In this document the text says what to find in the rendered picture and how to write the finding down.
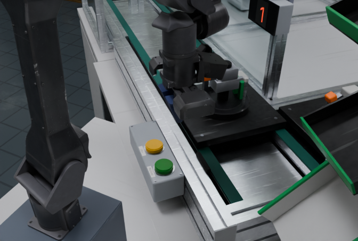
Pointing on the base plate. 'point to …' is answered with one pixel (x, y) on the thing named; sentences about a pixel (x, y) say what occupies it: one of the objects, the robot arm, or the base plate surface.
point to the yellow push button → (154, 146)
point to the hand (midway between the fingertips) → (179, 107)
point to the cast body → (231, 84)
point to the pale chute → (315, 208)
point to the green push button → (163, 166)
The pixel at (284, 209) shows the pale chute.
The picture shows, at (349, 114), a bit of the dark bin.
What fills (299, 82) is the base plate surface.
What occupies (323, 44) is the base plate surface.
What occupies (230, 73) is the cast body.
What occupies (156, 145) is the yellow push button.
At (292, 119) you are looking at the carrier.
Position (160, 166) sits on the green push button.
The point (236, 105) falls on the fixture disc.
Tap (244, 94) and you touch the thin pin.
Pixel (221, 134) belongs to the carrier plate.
